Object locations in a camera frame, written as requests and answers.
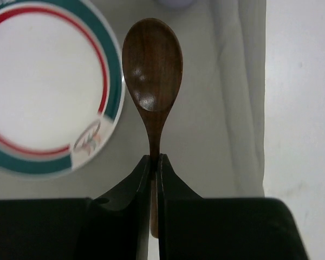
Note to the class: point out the brown wooden spoon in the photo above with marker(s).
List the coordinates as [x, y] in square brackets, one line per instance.
[152, 63]

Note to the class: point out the grey cloth placemat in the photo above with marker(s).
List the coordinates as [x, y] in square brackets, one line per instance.
[214, 135]

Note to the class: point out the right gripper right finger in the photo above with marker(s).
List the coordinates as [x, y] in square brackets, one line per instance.
[192, 227]

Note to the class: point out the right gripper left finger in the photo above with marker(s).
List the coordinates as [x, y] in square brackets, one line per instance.
[113, 226]

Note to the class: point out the lilac plastic cup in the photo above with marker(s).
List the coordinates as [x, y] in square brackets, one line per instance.
[176, 4]

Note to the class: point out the white plate green red rim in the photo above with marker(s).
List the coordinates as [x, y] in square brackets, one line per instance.
[61, 85]

